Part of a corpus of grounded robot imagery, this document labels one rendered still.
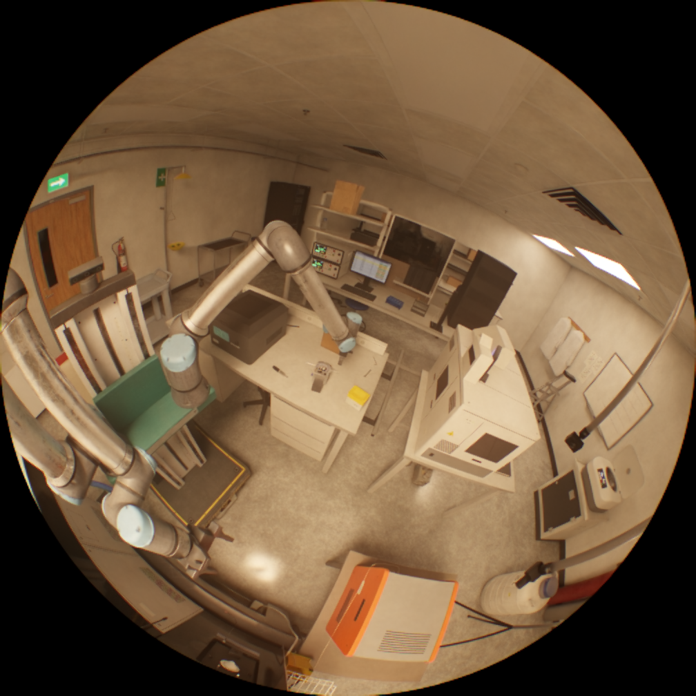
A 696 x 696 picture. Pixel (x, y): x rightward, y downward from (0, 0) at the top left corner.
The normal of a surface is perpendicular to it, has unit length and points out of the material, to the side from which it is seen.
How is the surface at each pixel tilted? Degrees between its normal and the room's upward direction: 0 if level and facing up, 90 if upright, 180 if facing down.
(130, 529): 19
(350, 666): 0
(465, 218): 90
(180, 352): 5
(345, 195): 91
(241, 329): 51
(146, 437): 0
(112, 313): 90
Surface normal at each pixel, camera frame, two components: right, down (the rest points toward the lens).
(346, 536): 0.25, -0.76
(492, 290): -0.36, 0.51
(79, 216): 0.90, 0.41
